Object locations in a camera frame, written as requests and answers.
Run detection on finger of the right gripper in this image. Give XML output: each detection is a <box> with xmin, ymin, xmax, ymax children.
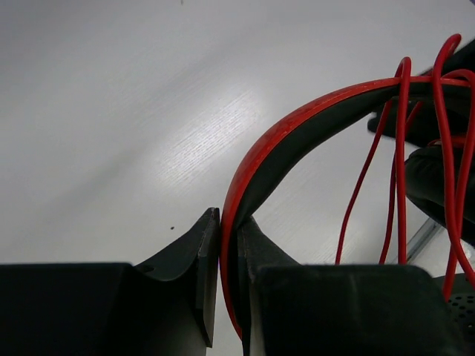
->
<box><xmin>423</xmin><ymin>38</ymin><xmax>474</xmax><ymax>76</ymax></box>

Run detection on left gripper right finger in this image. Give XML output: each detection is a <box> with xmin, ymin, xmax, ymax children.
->
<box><xmin>237</xmin><ymin>219</ymin><xmax>468</xmax><ymax>355</ymax></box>

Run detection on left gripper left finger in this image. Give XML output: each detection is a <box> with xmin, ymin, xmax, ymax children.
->
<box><xmin>1</xmin><ymin>208</ymin><xmax>220</xmax><ymax>355</ymax></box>

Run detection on thin red headphone cable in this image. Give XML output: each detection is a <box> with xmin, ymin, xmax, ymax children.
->
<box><xmin>334</xmin><ymin>33</ymin><xmax>475</xmax><ymax>302</ymax></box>

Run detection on red black headphones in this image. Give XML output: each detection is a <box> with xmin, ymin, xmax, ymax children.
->
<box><xmin>220</xmin><ymin>70</ymin><xmax>474</xmax><ymax>355</ymax></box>

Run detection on aluminium rail at front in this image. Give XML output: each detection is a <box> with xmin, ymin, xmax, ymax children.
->
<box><xmin>407</xmin><ymin>219</ymin><xmax>442</xmax><ymax>263</ymax></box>

